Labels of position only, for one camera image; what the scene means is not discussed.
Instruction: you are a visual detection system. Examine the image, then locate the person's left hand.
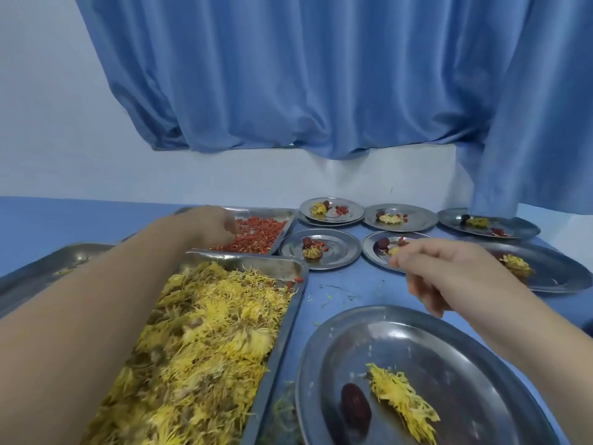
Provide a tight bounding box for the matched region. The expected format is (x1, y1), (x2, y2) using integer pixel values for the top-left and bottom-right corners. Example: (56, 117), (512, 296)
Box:
(175, 206), (242, 250)

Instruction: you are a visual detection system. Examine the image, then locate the pile of yellow chrysanthemums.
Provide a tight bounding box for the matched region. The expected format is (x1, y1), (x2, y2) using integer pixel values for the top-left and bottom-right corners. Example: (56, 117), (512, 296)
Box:
(83, 261), (295, 445)

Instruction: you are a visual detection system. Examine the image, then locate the person's left forearm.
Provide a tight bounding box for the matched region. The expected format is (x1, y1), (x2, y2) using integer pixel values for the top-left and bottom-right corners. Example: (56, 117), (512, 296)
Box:
(0, 217), (195, 445)

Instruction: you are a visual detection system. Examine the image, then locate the person's right hand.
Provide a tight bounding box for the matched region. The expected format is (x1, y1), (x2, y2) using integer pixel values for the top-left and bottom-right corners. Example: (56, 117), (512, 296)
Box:
(388, 238), (524, 328)

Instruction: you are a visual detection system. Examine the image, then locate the blue tablecloth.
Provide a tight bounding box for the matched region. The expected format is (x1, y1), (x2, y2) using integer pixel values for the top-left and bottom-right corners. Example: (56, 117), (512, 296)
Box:
(0, 195), (593, 445)

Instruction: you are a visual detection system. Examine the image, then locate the wide blue curtain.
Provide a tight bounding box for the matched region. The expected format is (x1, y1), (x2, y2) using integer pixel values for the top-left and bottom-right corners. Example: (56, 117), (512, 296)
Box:
(74, 0), (510, 161)

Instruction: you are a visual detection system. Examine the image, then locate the rectangular steel tray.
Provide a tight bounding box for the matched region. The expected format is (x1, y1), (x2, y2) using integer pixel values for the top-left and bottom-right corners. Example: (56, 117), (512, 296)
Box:
(81, 248), (310, 445)
(0, 243), (117, 318)
(174, 206), (297, 255)

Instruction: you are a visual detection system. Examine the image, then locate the person's right forearm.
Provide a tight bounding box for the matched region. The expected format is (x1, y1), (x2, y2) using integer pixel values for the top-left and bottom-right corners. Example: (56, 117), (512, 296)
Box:
(481, 287), (593, 445)

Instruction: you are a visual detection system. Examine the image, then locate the narrow blue curtain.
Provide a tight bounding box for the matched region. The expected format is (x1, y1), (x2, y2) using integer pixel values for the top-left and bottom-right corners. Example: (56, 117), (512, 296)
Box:
(456, 0), (593, 218)

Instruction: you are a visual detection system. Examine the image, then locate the round steel plate red label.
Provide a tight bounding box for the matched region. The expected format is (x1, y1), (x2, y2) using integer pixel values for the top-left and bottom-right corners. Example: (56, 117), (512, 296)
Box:
(298, 197), (366, 224)

